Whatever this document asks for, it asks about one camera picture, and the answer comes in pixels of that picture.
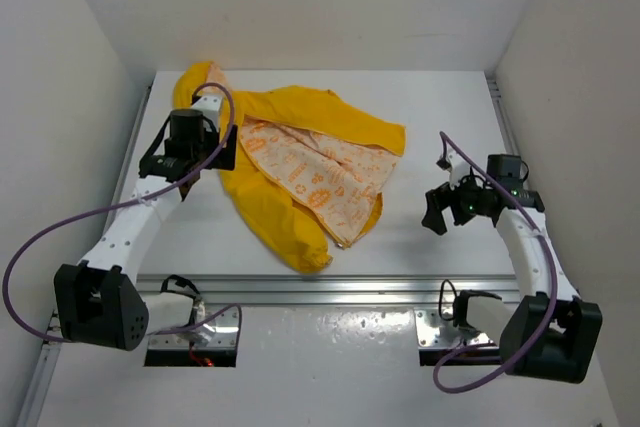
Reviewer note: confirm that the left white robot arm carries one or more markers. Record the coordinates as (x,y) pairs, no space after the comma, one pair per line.
(97,300)

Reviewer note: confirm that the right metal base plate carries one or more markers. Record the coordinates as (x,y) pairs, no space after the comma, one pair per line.
(433,333)

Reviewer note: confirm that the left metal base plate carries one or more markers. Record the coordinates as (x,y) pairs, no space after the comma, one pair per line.
(212,327)

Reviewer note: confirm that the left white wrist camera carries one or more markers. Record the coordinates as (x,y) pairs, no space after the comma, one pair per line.
(210,105)

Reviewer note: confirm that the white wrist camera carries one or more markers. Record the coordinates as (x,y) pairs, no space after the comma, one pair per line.
(210,105)
(456,166)

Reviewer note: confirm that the aluminium left side rail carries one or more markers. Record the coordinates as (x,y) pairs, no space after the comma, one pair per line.
(38,386)

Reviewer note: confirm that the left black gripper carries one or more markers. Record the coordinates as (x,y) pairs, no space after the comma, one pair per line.
(224,159)

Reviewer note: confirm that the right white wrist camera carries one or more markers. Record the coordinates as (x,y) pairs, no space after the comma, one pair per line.
(456,166)

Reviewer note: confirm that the aluminium front rail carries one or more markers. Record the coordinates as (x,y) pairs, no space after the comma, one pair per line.
(344,290)

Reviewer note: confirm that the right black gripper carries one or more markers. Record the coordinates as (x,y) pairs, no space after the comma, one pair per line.
(440,198)

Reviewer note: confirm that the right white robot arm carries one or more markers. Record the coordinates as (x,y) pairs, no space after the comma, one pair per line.
(552,333)

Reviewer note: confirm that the metal base plate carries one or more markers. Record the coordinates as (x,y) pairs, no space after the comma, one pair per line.
(212,327)
(433,333)

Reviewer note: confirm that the yellow hooded jacket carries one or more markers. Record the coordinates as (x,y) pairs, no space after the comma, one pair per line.
(310,170)

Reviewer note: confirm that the white front cover panel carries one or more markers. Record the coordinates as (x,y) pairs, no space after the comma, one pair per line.
(308,367)

